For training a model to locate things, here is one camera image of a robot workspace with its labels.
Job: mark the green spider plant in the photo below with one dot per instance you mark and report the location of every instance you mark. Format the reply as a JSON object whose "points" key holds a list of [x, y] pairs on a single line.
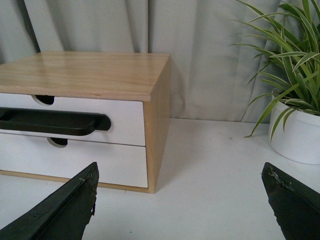
{"points": [[293, 67]]}

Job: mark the wooden drawer cabinet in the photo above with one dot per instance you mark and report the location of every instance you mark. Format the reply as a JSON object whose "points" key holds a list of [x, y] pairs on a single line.
{"points": [[143, 77]]}

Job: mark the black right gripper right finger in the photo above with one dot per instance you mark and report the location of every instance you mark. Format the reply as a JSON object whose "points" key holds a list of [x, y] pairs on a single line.
{"points": [[295, 205]]}

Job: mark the white drawer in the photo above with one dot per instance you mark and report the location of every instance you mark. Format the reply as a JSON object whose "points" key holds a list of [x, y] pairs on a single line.
{"points": [[117, 164], [127, 117]]}

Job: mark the grey curtain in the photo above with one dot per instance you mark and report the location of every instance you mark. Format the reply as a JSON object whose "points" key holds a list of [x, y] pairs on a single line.
{"points": [[208, 41]]}

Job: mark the white plant pot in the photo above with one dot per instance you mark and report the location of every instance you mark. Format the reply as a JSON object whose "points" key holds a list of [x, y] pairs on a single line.
{"points": [[299, 138]]}

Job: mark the black drawer handle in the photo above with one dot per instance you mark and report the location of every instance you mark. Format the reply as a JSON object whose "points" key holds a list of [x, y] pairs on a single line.
{"points": [[53, 121]]}

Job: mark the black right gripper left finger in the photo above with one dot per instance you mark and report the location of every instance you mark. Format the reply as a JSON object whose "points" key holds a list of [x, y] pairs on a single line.
{"points": [[63, 215]]}

